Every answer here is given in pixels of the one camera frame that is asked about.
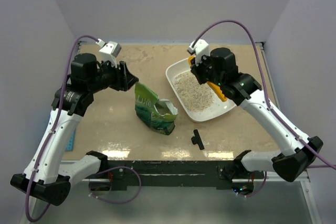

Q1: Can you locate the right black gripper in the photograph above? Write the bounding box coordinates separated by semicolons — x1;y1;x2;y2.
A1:
192;52;225;87

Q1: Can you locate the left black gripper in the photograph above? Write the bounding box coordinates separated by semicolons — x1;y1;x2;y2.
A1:
89;57;139;93

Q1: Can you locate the yellow plastic scoop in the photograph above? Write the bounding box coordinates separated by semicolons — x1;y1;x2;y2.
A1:
188;56;227;102

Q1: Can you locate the green litter bag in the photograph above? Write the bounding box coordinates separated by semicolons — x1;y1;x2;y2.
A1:
134;82;178;135

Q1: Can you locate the black bag clip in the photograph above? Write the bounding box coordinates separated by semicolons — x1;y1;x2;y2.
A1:
191;129;205;150

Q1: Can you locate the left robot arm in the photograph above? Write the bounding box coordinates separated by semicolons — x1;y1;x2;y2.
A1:
10;53;138;206

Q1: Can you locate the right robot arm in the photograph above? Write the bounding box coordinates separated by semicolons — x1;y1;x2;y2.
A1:
189;47;323;182

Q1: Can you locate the cat litter pile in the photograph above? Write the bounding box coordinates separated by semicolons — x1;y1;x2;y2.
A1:
174;71;214;112

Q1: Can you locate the white litter box tray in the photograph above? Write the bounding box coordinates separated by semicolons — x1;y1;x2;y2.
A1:
165;58;236;123

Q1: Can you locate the blue perforated block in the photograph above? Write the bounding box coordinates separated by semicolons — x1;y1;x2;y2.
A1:
47;119;77;152

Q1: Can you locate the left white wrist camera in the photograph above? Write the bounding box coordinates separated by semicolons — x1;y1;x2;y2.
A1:
96;39;122;67

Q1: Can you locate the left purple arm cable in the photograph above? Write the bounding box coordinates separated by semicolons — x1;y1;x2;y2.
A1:
25;35;101;222

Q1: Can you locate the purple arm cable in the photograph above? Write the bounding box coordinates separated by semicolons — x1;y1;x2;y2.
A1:
191;19;336;170
25;35;101;222

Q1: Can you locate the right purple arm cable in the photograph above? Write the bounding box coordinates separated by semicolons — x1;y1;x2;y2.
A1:
191;19;336;170

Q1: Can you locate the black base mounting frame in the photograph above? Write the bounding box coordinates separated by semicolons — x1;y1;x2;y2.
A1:
89;161;264;190

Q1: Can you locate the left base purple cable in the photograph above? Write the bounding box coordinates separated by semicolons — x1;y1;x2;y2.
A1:
88;166;142;204

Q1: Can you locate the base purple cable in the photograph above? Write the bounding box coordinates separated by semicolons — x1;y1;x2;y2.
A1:
236;170;267;198
88;166;142;204

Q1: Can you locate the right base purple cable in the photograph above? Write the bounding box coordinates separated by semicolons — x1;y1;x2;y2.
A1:
236;170;267;198

